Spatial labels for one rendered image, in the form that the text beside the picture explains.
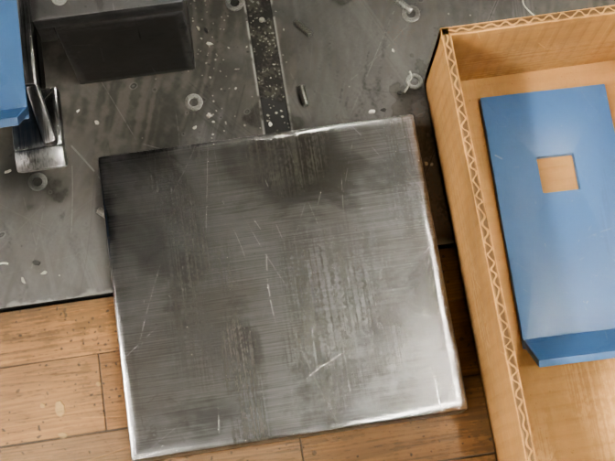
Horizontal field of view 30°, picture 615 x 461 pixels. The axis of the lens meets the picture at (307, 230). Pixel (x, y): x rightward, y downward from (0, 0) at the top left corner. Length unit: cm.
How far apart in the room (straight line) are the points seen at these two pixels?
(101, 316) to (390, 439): 16
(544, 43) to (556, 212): 9
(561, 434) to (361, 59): 23
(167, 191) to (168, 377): 10
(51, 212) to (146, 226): 6
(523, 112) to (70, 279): 26
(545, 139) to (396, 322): 13
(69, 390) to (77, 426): 2
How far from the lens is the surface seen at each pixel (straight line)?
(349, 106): 64
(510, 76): 65
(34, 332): 62
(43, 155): 55
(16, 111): 55
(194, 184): 61
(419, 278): 60
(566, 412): 61
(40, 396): 62
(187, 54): 63
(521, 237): 62
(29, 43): 57
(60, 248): 63
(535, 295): 62
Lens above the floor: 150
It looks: 75 degrees down
